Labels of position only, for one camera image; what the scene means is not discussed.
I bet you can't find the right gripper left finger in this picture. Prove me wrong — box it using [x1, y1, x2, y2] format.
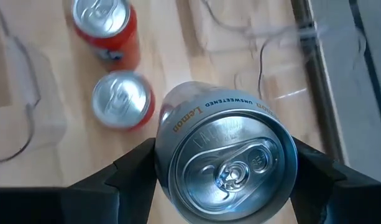
[0, 138, 158, 224]

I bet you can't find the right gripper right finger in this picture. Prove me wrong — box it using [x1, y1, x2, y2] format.
[289, 136, 381, 224]

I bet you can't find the red Fanta soda can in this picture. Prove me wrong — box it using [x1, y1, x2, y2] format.
[91, 70, 156, 131]
[71, 0, 141, 72]

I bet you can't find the white blue lemon water can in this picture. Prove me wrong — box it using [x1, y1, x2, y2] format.
[154, 81, 299, 224]

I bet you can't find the black aluminium table frame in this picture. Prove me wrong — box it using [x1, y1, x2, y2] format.
[289, 0, 349, 166]

